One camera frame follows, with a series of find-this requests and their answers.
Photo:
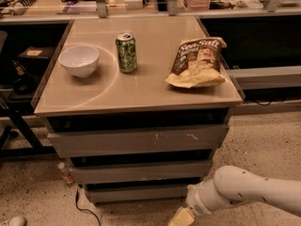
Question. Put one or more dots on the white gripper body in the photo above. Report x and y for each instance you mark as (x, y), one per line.
(194, 201)

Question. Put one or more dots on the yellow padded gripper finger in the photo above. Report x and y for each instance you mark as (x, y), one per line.
(183, 217)

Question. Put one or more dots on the grey bottom drawer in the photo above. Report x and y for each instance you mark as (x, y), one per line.
(138, 193)

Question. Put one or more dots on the grey drawer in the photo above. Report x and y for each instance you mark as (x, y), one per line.
(145, 140)
(141, 172)
(138, 193)

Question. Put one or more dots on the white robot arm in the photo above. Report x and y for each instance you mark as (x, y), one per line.
(231, 187)

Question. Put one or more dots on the grey middle drawer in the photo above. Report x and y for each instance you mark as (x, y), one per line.
(141, 172)

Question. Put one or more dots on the grey top drawer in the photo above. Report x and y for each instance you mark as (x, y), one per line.
(145, 140)

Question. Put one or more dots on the grey drawer cabinet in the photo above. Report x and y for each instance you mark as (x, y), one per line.
(112, 100)

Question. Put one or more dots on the small clear bottle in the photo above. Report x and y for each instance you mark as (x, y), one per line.
(65, 173)

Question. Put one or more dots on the sea salt chips bag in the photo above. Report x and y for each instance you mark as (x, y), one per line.
(197, 64)

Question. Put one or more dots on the white object on floor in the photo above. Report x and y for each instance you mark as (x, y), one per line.
(15, 221)

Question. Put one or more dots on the green soda can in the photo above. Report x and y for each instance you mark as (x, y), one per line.
(125, 43)

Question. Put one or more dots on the white ceramic bowl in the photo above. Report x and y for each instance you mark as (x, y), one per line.
(80, 61)

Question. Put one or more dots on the dark bottle under bench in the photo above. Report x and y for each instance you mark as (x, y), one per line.
(26, 83)

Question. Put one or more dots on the dark box on shelf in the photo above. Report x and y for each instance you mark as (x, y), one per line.
(38, 52)

